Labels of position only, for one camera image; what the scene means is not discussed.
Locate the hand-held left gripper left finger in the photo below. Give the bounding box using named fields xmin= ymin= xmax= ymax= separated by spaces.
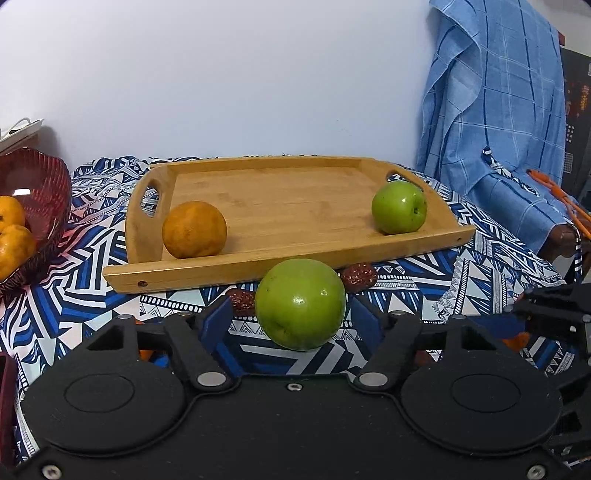
xmin=85 ymin=294 xmax=244 ymax=394

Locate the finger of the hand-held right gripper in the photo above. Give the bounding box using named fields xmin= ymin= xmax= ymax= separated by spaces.
xmin=480 ymin=282 xmax=591 ymax=357

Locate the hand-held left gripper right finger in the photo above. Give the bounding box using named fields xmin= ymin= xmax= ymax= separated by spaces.
xmin=350 ymin=294 xmax=504 ymax=394

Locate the green apple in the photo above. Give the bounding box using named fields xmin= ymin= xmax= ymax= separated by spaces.
xmin=372 ymin=180 xmax=428 ymax=235
xmin=255 ymin=258 xmax=347 ymax=352

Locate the wooden tray with handles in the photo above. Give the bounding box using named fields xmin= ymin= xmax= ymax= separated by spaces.
xmin=102 ymin=156 xmax=476 ymax=294

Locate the dark wooden chair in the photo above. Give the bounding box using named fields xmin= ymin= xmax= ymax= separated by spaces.
xmin=540 ymin=222 xmax=583 ymax=278

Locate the large orange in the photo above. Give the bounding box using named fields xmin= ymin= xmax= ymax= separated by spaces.
xmin=161 ymin=200 xmax=228 ymax=259

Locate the blue geometric patterned tablecloth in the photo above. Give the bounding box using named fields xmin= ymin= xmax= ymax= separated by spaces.
xmin=0 ymin=154 xmax=591 ymax=467

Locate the dark dotted panel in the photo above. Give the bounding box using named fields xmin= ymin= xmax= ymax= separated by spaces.
xmin=558 ymin=28 xmax=591 ymax=208

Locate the blue plaid cloth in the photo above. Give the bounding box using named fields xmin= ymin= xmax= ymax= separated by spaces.
xmin=416 ymin=0 xmax=575 ymax=257

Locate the orange in bowl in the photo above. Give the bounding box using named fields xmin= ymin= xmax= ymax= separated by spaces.
xmin=0 ymin=224 xmax=38 ymax=282
xmin=0 ymin=195 xmax=26 ymax=232

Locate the red woven bowl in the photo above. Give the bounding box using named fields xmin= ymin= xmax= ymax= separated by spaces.
xmin=0 ymin=148 xmax=73 ymax=296

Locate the white box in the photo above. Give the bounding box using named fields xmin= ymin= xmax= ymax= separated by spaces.
xmin=0 ymin=117 xmax=44 ymax=155

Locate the orange cord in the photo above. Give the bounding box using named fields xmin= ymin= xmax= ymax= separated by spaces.
xmin=526 ymin=168 xmax=591 ymax=241

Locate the white cable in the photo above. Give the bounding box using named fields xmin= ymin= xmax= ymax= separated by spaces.
xmin=0 ymin=117 xmax=32 ymax=136

